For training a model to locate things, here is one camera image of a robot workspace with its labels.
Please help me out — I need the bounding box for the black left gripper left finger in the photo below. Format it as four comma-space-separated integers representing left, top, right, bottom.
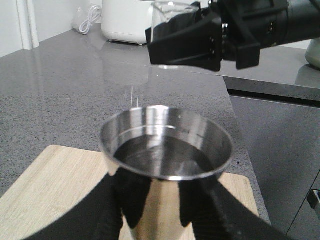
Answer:
22, 172, 126, 240

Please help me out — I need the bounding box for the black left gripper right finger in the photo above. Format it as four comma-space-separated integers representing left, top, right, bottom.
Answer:
192, 174, 289, 240

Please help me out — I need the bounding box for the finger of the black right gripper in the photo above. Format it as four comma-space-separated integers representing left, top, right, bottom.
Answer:
145, 6, 209, 43
148, 16, 222, 72

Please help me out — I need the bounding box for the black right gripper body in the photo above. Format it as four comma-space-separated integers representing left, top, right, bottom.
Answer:
208, 0, 289, 70

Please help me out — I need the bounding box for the clear glass beaker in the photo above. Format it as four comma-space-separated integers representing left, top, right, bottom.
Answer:
151, 0, 201, 70

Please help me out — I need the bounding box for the steel hourglass jigger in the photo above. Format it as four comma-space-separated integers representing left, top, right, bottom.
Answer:
100, 105, 234, 240

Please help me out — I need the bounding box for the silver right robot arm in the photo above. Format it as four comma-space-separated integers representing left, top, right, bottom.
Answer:
145, 0, 320, 72

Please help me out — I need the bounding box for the white kitchen appliance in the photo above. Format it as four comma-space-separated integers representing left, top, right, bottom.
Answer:
101, 0, 153, 46

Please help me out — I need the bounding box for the wooden cutting board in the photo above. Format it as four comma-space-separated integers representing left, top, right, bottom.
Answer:
0, 144, 260, 240

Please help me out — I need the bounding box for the white coiled cable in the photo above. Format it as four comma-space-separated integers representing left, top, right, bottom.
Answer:
78, 4, 101, 35

